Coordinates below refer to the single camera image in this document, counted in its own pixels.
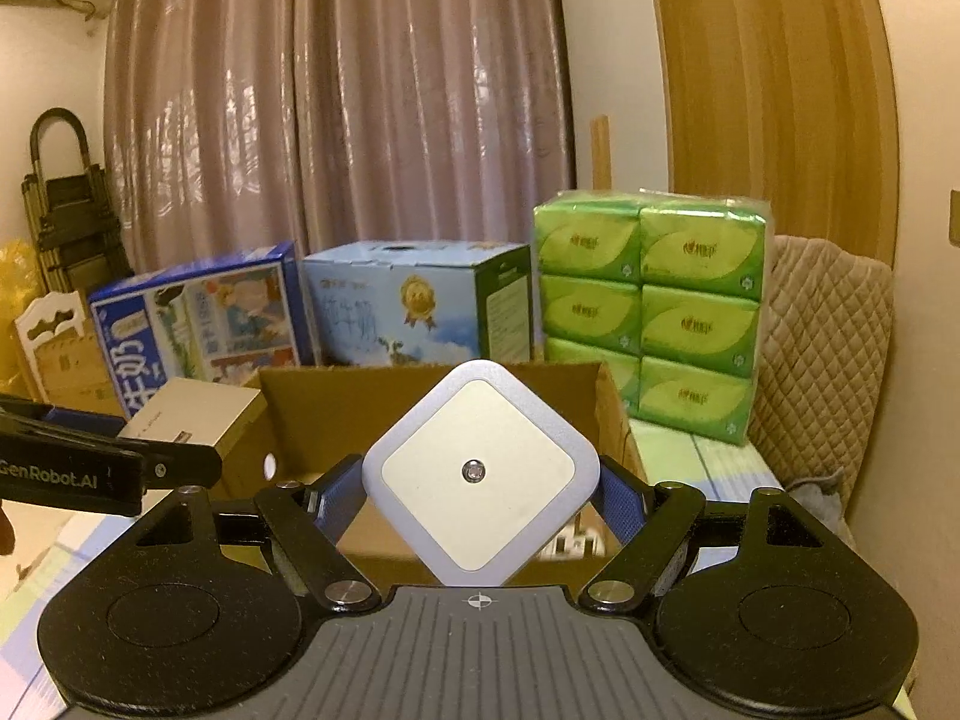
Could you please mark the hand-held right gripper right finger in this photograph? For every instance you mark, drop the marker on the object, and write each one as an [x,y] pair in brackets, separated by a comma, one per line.
[622,499]

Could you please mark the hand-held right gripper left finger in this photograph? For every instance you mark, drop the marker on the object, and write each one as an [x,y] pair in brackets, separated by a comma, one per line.
[341,491]

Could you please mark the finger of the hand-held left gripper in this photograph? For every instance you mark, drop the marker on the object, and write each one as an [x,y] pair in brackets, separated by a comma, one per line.
[184,466]
[82,420]

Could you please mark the brown cardboard box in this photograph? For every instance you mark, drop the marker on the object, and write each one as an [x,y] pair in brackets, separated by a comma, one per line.
[315,420]

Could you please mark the white square night light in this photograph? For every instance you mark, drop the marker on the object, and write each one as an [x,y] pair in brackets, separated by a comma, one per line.
[450,510]

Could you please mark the checkered tablecloth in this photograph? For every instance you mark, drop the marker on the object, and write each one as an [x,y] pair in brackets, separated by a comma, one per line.
[690,465]

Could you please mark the yellow plastic bag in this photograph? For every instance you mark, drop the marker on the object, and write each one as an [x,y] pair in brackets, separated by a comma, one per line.
[15,292]

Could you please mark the dark blue milk carton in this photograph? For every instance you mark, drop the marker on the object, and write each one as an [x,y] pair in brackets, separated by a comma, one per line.
[225,315]

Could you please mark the light blue milk carton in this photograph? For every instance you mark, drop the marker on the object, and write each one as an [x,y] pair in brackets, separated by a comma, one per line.
[375,315]

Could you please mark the folded black step ladder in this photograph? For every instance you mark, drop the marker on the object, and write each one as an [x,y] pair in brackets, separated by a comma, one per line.
[75,240]

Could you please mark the green tissue multipack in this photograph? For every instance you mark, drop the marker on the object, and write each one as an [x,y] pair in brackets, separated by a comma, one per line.
[675,315]

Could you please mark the grey cloth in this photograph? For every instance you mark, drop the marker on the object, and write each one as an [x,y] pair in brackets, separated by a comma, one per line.
[821,495]

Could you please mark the beige quilted chair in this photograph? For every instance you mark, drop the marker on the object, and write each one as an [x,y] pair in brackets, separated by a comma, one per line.
[825,352]

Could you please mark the wooden slat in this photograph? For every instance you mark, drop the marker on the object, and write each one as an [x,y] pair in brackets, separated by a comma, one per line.
[601,157]

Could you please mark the pink curtain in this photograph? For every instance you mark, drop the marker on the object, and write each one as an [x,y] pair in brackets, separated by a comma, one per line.
[337,90]

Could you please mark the wooden door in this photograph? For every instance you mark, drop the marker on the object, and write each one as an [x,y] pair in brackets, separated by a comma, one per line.
[750,90]

